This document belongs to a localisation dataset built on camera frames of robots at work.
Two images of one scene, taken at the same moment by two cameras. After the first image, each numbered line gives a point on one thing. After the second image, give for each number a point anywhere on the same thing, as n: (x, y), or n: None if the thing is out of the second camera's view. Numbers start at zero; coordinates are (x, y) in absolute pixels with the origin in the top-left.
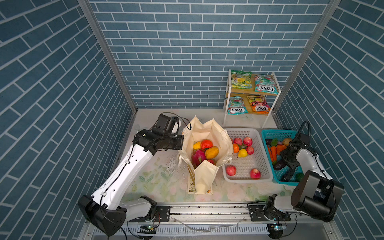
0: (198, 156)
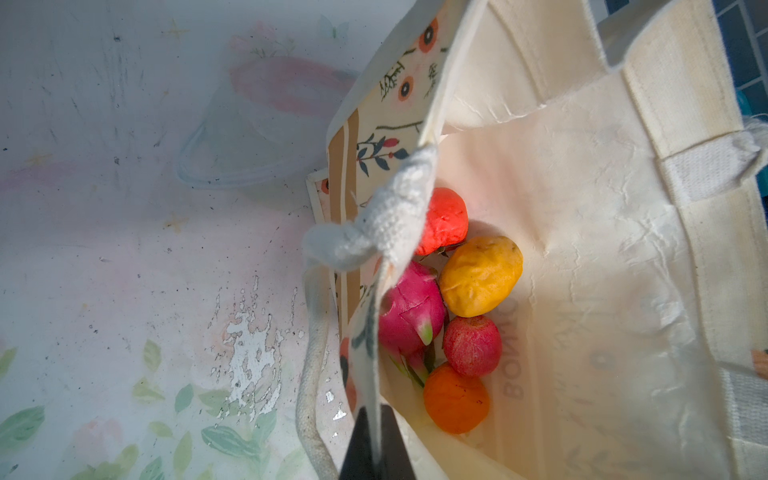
0: (410, 316)
